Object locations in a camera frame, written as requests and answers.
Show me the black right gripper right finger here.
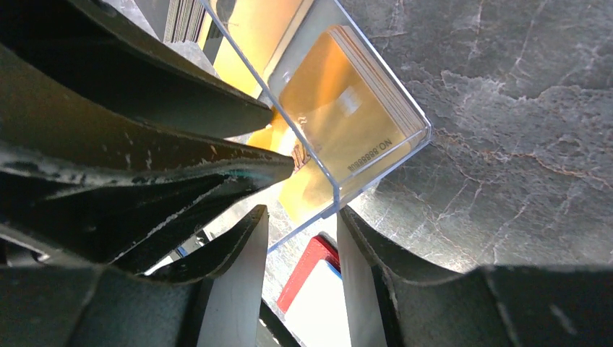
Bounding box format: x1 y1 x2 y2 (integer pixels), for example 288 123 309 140
337 207 612 346

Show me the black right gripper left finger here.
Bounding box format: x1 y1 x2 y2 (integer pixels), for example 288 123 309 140
143 205 269 346

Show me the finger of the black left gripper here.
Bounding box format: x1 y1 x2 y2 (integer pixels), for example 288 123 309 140
1 48 293 273
1 1 273 138

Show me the red leather card holder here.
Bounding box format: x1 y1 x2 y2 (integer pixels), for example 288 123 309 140
276 233 351 346

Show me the gold VIP card stack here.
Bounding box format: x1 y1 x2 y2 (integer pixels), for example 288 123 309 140
247 24 429 226

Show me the clear acrylic card tray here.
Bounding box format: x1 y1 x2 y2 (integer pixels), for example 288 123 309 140
136 1 433 249

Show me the black VIP card stack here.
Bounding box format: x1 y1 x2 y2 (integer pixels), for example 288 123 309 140
163 0 205 43

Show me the gold card stack middle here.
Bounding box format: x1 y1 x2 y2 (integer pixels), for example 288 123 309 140
205 0 314 98

